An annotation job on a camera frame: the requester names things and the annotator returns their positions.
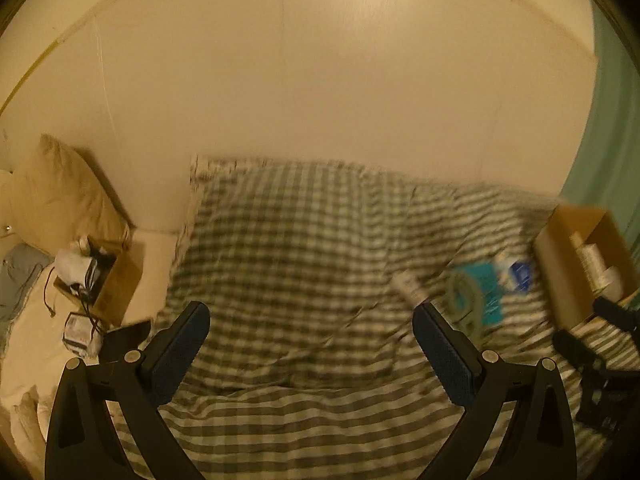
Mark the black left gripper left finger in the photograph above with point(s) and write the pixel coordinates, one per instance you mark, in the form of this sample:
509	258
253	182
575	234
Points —
82	439

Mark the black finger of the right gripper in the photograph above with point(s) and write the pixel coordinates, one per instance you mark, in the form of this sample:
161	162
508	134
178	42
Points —
605	355

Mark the left cardboard box with clutter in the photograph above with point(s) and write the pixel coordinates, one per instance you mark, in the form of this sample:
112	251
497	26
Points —
98	275

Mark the black flat device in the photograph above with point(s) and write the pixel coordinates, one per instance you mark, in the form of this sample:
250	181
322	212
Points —
118	342

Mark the teal curtain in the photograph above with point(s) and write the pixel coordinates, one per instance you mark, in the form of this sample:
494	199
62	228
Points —
605	171

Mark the right cardboard box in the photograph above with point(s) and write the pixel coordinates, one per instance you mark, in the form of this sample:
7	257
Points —
569	228

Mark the white charger block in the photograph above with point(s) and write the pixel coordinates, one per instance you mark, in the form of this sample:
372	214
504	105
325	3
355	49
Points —
82	336

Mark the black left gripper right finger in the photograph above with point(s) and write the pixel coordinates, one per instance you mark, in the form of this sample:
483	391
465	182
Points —
539	442

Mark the blue white pouch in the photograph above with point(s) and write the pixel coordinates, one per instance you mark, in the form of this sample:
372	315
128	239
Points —
513	275

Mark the white toothpaste tube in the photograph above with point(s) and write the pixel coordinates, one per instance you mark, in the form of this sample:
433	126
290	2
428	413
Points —
409	288

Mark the grey folded cloth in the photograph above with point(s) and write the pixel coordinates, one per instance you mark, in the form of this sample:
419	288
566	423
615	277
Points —
20	268

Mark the grey checked blanket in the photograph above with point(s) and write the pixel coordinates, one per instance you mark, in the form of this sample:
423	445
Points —
310	369

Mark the teal card packet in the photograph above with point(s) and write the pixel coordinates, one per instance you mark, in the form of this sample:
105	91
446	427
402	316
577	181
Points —
486	276

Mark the beige pillow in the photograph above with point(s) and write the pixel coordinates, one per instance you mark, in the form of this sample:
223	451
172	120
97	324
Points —
53	198

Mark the white roll in box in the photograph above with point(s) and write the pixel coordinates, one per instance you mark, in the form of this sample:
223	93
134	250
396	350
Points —
603	279

